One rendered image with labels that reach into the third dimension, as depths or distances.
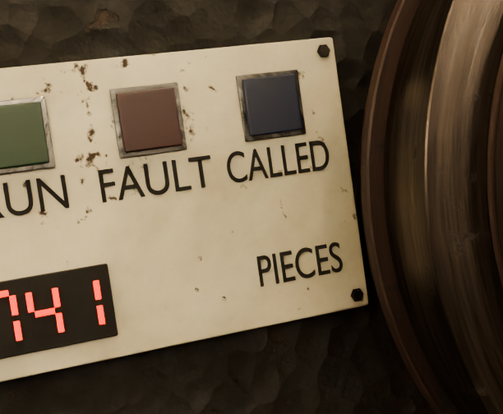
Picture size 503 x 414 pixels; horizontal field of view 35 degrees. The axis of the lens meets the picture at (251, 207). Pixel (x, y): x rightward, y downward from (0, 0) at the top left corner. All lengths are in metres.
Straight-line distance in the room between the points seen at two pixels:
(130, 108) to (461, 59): 0.19
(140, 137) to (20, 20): 0.10
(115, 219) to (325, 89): 0.16
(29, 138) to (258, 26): 0.17
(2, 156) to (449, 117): 0.25
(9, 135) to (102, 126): 0.05
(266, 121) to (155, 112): 0.07
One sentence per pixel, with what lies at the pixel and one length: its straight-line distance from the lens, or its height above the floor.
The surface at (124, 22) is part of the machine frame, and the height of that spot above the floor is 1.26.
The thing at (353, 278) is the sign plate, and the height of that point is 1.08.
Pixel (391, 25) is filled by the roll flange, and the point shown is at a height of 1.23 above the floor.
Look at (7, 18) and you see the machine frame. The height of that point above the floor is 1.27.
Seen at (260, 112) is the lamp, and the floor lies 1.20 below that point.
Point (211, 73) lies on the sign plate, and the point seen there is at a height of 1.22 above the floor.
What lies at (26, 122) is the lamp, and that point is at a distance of 0.48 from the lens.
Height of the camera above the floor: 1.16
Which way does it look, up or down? 3 degrees down
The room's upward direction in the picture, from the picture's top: 8 degrees counter-clockwise
